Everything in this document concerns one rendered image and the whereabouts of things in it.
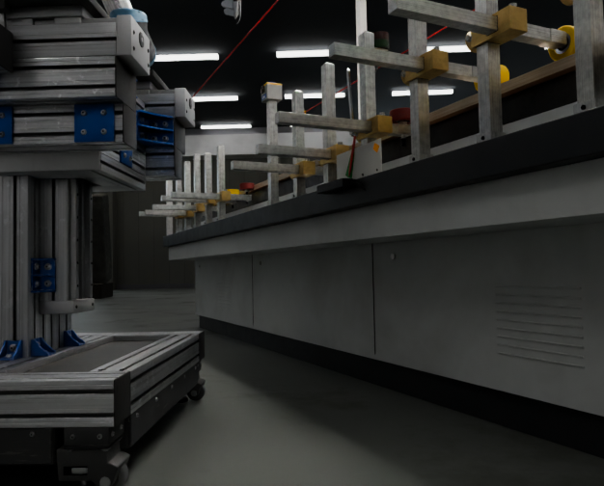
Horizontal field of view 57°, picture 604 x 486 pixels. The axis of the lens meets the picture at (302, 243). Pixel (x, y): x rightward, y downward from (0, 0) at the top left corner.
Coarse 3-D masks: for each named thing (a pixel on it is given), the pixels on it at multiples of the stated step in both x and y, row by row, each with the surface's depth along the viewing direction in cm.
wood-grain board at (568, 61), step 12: (564, 60) 127; (528, 72) 136; (540, 72) 133; (552, 72) 130; (564, 72) 129; (504, 84) 144; (516, 84) 140; (528, 84) 137; (504, 96) 147; (444, 108) 165; (456, 108) 160; (468, 108) 157; (432, 120) 169; (444, 120) 169; (360, 144) 207; (264, 180) 294; (240, 192) 329; (252, 192) 317; (216, 204) 374
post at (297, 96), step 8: (296, 96) 214; (296, 104) 214; (296, 112) 213; (296, 128) 213; (296, 136) 213; (296, 144) 213; (304, 144) 214; (296, 160) 212; (304, 160) 214; (296, 184) 212; (304, 184) 213; (304, 192) 213
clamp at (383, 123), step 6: (372, 120) 163; (378, 120) 161; (384, 120) 161; (390, 120) 162; (372, 126) 163; (378, 126) 160; (384, 126) 161; (390, 126) 162; (372, 132) 163; (378, 132) 161; (384, 132) 161; (390, 132) 162; (360, 138) 169; (378, 138) 168
